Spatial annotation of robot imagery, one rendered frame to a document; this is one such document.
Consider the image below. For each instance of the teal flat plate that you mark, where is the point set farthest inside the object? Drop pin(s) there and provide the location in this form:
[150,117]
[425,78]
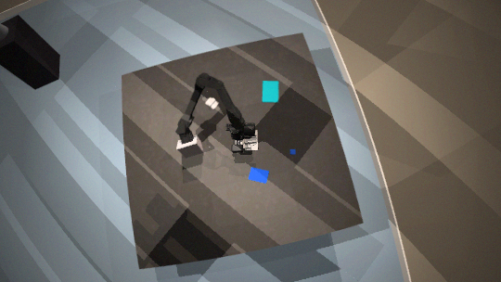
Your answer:
[270,91]

